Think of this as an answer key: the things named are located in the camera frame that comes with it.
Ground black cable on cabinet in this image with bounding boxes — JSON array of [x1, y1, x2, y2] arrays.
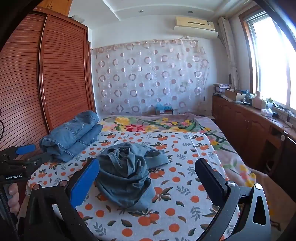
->
[[273, 109, 294, 123]]

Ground sheer circle pattern curtain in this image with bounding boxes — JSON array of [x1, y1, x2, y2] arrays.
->
[[91, 38, 210, 115]]

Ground wooden louvered wardrobe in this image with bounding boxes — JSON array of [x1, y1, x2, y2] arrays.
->
[[0, 7, 97, 163]]

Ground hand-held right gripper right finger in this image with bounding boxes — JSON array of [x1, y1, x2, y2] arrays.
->
[[195, 158, 272, 241]]

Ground wooden upper cupboard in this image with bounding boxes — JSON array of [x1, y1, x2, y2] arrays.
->
[[44, 0, 72, 16]]

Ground open flat cardboard box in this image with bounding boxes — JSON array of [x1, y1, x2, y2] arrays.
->
[[225, 89, 245, 100]]

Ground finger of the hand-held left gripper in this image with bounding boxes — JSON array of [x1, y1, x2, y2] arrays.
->
[[0, 144, 36, 161], [10, 153, 51, 167]]

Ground wall air conditioner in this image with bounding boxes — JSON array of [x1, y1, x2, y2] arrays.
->
[[173, 16, 218, 39]]

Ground grey-green shirt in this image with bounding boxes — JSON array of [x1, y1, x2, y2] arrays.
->
[[94, 142, 170, 210]]

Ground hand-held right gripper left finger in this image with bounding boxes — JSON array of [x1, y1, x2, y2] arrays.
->
[[23, 158, 102, 241]]

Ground stack of books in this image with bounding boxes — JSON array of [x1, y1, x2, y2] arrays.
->
[[213, 83, 232, 94]]

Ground beige plastic jug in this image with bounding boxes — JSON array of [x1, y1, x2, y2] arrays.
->
[[252, 91, 266, 109]]

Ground orange fruit print sheet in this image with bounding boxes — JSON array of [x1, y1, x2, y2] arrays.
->
[[25, 131, 243, 241]]

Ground folded blue denim jeans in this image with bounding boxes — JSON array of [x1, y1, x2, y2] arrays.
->
[[39, 110, 103, 163]]

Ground person's left hand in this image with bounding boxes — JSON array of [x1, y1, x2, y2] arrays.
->
[[8, 183, 20, 216]]

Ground beige window curtain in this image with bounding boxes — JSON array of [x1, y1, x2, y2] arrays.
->
[[218, 16, 241, 90]]

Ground long wooden cabinet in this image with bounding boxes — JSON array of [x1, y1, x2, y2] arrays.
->
[[211, 95, 296, 176]]

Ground window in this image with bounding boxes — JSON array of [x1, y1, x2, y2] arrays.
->
[[240, 10, 296, 112]]

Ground floral blanket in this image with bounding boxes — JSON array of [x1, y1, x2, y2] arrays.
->
[[97, 113, 257, 188]]

